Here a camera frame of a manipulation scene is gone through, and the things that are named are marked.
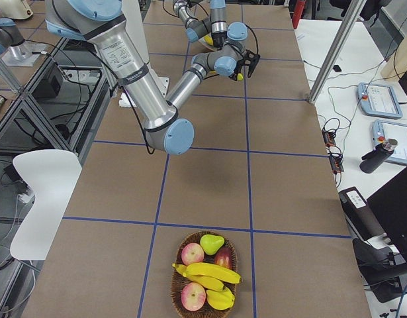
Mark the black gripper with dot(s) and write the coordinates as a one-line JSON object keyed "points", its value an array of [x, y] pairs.
{"points": [[218, 40], [240, 67]]}

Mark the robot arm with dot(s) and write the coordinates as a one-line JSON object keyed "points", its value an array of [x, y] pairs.
{"points": [[103, 24], [214, 24]]}

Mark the wicker fruit basket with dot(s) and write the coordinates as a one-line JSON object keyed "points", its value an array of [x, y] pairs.
{"points": [[178, 282]]}

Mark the red cylinder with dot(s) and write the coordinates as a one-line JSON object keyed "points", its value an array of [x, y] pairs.
{"points": [[297, 13]]}

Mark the orange circuit board upper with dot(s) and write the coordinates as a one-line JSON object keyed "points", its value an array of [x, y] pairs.
{"points": [[329, 138]]}

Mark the orange circuit board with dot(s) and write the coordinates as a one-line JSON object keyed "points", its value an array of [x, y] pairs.
{"points": [[329, 138], [336, 164]]}

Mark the orange circuit board lower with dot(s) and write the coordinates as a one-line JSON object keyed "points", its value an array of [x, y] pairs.
{"points": [[336, 164]]}

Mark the far teach pendant tablet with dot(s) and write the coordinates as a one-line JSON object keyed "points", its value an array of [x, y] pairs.
{"points": [[378, 101]]}

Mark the teach pendant tablet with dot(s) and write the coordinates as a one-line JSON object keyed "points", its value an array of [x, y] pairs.
{"points": [[378, 101], [382, 129]]}

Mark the near teach pendant tablet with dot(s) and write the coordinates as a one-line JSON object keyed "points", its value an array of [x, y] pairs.
{"points": [[382, 129]]}

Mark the green pear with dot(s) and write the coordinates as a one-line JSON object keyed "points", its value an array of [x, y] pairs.
{"points": [[211, 243]]}

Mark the red mango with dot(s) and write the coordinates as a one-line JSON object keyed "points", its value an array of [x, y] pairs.
{"points": [[223, 258]]}

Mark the pink apple rear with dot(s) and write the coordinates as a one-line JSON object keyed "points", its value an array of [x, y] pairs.
{"points": [[192, 253]]}

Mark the pink apple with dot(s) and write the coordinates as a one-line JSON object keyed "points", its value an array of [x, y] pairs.
{"points": [[192, 253], [193, 296]]}

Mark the black box with label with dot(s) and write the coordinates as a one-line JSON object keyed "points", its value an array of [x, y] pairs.
{"points": [[359, 213]]}

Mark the black monitor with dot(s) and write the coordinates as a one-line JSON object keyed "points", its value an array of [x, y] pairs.
{"points": [[389, 206]]}

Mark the yellow banana upper bunch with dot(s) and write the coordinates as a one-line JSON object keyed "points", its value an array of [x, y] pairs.
{"points": [[212, 270]]}

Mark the white chair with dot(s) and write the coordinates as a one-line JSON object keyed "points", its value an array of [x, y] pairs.
{"points": [[52, 175]]}

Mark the yellow banana short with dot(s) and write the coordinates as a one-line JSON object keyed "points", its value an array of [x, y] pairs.
{"points": [[220, 300]]}

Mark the pink apple front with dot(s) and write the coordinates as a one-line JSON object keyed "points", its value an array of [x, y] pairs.
{"points": [[193, 296]]}

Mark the monitor stand base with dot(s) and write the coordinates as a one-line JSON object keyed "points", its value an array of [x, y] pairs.
{"points": [[384, 271]]}

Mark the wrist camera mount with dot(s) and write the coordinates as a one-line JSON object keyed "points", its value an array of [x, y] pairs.
{"points": [[251, 61]]}

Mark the aluminium frame post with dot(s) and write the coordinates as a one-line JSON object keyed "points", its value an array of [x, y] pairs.
{"points": [[344, 30]]}

